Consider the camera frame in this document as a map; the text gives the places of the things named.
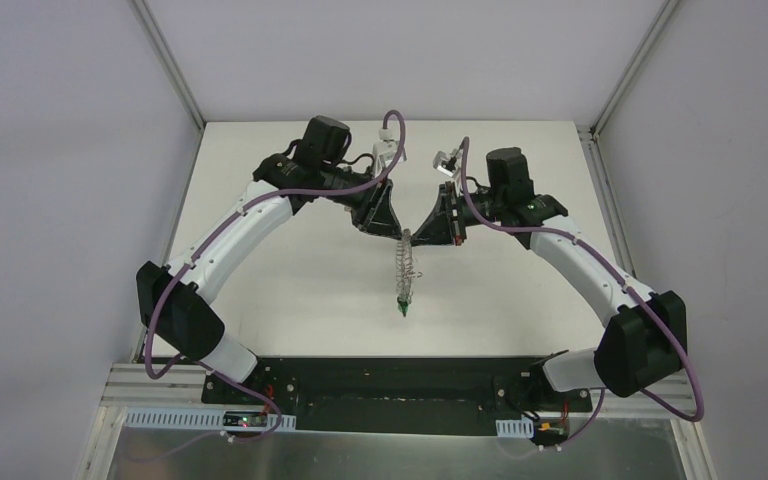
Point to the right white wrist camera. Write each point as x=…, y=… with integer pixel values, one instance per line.
x=449, y=164

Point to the metal disc with key rings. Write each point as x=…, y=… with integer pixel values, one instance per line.
x=406, y=273

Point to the right white slotted cable duct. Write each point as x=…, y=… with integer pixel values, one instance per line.
x=522, y=427

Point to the white slotted cable duct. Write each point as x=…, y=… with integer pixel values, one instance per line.
x=244, y=421
x=522, y=427

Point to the left aluminium frame post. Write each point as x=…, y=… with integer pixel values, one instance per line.
x=162, y=51

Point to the left white slotted cable duct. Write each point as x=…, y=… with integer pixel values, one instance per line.
x=244, y=421

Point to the aluminium frame post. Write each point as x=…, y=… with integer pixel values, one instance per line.
x=656, y=29
x=162, y=51

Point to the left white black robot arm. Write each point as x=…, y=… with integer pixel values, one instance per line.
x=175, y=299

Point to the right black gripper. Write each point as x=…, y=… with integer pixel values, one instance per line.
x=454, y=214

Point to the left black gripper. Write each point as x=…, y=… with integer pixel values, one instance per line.
x=369, y=201

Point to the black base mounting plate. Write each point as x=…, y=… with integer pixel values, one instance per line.
x=458, y=396

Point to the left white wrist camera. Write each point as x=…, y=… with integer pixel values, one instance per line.
x=384, y=154

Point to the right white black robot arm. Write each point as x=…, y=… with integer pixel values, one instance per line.
x=643, y=329

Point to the right aluminium frame post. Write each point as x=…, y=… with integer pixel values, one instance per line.
x=656, y=29

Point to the key with green tag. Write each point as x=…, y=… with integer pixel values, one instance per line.
x=403, y=305

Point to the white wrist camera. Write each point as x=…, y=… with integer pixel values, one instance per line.
x=449, y=164
x=384, y=154

